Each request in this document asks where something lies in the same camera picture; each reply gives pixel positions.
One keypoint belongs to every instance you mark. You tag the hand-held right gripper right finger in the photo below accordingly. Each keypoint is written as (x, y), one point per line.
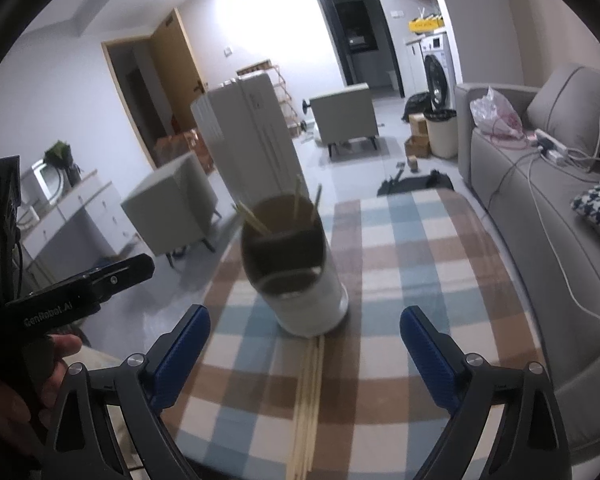
(427, 355)

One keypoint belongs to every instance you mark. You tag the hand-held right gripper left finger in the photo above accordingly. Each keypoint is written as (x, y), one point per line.
(179, 355)

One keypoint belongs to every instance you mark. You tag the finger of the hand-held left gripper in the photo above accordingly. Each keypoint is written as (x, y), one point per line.
(124, 272)

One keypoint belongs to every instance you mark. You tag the white grey utensil holder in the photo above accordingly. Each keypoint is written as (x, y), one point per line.
(305, 310)

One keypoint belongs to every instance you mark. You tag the pile of wooden chopsticks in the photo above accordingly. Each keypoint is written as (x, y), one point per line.
(307, 410)

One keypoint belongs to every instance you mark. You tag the light wooden chopstick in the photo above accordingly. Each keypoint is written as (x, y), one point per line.
(252, 219)

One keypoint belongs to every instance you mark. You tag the person's left hand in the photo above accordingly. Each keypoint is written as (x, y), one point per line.
(64, 350)

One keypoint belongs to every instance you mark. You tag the white drawer dresser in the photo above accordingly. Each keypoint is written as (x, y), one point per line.
(89, 220)

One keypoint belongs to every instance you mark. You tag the grey stool near table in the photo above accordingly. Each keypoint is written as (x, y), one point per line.
(169, 200)

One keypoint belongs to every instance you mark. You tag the checked tablecloth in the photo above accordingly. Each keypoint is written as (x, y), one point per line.
(380, 270)

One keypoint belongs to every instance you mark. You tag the round mirror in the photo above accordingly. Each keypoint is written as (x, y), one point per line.
(49, 180)

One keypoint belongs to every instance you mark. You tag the brown gift box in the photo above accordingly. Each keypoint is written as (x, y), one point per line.
(172, 150)

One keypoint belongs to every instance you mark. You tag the dark green plant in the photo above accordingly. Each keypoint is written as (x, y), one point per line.
(59, 152)

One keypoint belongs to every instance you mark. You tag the grey sofa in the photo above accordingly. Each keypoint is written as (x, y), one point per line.
(510, 240)

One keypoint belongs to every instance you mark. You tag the black cloth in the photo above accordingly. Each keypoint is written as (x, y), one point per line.
(430, 182)

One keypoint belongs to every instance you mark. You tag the small cardboard box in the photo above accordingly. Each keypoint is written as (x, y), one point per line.
(417, 146)
(418, 124)

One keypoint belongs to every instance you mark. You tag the beige trash bin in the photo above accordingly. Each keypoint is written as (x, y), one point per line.
(442, 135)

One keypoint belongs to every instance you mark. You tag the wooden door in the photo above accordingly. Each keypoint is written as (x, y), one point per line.
(177, 55)

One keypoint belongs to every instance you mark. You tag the gold metal shelf rack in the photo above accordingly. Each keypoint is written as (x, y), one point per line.
(282, 90)

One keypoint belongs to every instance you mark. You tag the white power strip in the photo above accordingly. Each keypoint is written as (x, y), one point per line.
(550, 142)

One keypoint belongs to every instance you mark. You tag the black garbage bag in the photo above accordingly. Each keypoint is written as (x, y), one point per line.
(417, 106)

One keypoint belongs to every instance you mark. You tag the white plastic bag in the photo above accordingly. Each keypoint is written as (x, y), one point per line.
(490, 110)

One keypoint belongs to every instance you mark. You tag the grey bedside cabinet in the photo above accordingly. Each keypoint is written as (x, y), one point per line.
(342, 115)

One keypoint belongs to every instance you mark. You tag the white washing machine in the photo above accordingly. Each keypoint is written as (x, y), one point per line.
(437, 75)

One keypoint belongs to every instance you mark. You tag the white counter cabinet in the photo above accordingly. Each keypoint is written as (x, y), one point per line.
(414, 65)

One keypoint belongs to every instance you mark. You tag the grey sofa back cushion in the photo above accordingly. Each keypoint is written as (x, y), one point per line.
(570, 100)

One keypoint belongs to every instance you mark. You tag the yellow box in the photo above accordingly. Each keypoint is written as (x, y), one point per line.
(425, 25)

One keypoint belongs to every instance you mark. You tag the dark glass door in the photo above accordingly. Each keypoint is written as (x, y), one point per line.
(360, 20)

